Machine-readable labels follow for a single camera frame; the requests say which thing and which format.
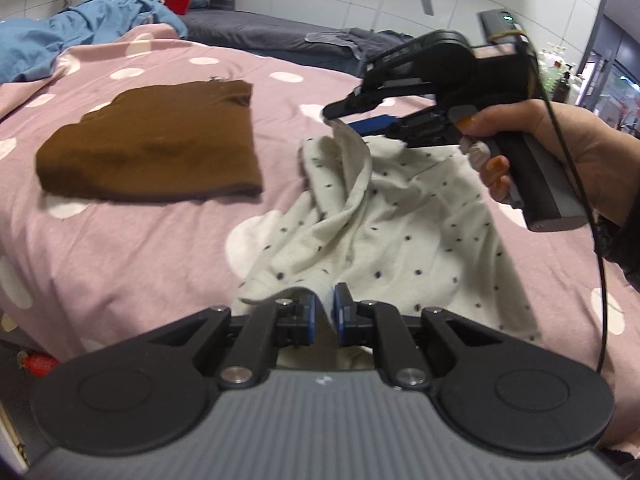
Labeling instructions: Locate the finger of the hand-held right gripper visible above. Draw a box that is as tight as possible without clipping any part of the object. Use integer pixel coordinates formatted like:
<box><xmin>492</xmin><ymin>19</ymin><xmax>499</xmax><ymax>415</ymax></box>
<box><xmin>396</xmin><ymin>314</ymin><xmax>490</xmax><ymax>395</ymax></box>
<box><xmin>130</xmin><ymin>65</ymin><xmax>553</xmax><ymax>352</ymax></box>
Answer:
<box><xmin>347</xmin><ymin>112</ymin><xmax>462</xmax><ymax>151</ymax></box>
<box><xmin>322</xmin><ymin>82</ymin><xmax>442</xmax><ymax>122</ymax></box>

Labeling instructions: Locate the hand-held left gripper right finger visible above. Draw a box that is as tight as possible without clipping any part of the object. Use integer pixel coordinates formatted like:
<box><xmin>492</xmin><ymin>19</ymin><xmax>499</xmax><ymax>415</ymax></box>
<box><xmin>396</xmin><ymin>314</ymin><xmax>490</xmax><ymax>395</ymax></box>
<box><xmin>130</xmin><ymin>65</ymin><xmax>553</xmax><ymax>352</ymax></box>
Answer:
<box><xmin>334</xmin><ymin>282</ymin><xmax>507</xmax><ymax>392</ymax></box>

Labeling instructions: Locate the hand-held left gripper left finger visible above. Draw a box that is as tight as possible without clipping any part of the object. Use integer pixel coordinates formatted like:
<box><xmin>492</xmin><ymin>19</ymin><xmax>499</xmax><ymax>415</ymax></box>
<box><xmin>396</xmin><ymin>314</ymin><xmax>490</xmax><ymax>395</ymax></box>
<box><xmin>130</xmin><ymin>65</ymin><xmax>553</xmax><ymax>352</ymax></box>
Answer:
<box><xmin>148</xmin><ymin>292</ymin><xmax>319</xmax><ymax>392</ymax></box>

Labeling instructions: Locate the white dotted garment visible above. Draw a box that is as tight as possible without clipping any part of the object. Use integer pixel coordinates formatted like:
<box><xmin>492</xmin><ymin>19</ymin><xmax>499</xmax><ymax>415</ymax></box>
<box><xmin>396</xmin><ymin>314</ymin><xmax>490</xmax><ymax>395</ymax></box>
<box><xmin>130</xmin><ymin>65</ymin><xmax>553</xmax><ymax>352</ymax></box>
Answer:
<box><xmin>235</xmin><ymin>120</ymin><xmax>544</xmax><ymax>372</ymax></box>

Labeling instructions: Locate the person's right hand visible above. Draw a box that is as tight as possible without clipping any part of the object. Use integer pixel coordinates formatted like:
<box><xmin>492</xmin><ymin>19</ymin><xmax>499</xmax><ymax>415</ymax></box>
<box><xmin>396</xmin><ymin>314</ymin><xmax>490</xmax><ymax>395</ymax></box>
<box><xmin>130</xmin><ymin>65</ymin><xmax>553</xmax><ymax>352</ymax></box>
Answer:
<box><xmin>457</xmin><ymin>98</ymin><xmax>640</xmax><ymax>229</ymax></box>

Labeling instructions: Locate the grey cloth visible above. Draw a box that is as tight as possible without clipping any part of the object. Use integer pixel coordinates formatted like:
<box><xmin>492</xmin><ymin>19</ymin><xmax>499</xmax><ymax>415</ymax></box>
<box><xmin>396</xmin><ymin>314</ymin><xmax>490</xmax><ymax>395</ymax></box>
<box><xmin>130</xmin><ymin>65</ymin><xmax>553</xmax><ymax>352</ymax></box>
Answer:
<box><xmin>305</xmin><ymin>27</ymin><xmax>417</xmax><ymax>62</ymax></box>

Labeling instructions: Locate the cluster of pale bottles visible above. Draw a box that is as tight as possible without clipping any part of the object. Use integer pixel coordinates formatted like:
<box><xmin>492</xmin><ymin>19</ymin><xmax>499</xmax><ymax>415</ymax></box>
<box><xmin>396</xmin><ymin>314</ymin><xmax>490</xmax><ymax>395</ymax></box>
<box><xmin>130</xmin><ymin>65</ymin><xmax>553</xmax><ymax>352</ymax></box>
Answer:
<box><xmin>539</xmin><ymin>44</ymin><xmax>577</xmax><ymax>107</ymax></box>

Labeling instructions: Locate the dark grey bed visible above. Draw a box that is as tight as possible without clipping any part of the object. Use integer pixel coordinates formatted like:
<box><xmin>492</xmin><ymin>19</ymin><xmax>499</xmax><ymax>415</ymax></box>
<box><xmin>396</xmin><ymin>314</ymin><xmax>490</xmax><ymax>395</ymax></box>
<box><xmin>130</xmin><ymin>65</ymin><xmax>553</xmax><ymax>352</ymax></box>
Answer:
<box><xmin>177</xmin><ymin>9</ymin><xmax>417</xmax><ymax>79</ymax></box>

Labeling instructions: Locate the pink dotted bedsheet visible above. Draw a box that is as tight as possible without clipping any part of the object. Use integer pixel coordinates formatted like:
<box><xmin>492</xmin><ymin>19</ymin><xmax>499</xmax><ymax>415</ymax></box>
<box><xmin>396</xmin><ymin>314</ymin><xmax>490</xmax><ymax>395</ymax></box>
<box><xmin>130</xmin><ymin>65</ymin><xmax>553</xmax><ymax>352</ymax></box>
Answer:
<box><xmin>0</xmin><ymin>25</ymin><xmax>640</xmax><ymax>457</ymax></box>

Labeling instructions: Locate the brown garment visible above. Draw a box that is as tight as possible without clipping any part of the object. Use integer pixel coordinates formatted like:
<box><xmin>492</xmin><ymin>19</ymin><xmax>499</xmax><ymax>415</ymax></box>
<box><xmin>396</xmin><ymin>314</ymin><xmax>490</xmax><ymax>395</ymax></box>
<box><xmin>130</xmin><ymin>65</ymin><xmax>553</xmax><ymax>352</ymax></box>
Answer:
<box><xmin>35</xmin><ymin>79</ymin><xmax>265</xmax><ymax>204</ymax></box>

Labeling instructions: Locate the small red object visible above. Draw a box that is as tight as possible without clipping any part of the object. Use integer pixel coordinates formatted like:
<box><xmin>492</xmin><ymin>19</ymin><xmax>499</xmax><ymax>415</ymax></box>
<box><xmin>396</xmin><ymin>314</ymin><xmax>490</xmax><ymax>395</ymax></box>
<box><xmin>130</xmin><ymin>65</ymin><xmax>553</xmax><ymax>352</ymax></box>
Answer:
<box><xmin>17</xmin><ymin>352</ymin><xmax>62</xmax><ymax>378</ymax></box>

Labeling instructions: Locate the blue blanket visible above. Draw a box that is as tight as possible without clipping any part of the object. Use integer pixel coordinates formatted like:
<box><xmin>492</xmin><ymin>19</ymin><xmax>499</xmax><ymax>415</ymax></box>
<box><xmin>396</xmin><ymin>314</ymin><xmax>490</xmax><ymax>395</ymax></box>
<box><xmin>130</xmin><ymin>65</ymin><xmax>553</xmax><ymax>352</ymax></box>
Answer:
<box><xmin>0</xmin><ymin>0</ymin><xmax>189</xmax><ymax>84</ymax></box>

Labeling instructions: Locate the black cable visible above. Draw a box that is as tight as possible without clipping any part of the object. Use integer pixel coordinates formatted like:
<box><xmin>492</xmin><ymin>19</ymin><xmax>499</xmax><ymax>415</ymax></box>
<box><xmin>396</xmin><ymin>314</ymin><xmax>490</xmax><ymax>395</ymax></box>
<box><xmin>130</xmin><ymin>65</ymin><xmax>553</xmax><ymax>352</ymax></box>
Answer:
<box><xmin>517</xmin><ymin>30</ymin><xmax>609</xmax><ymax>374</ymax></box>

